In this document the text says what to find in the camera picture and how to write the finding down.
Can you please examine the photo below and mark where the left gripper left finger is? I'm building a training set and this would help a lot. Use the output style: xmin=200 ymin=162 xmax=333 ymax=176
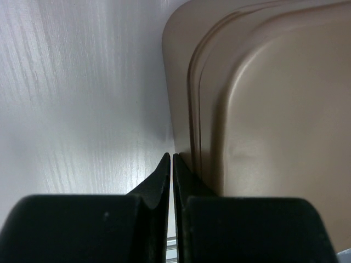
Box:
xmin=1 ymin=153 xmax=171 ymax=262

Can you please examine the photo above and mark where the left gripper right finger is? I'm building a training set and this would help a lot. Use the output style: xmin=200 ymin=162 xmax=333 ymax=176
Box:
xmin=173 ymin=154 xmax=338 ymax=262

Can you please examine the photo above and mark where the gold tin lid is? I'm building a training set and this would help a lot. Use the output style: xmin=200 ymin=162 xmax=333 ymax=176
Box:
xmin=162 ymin=1 xmax=350 ymax=251

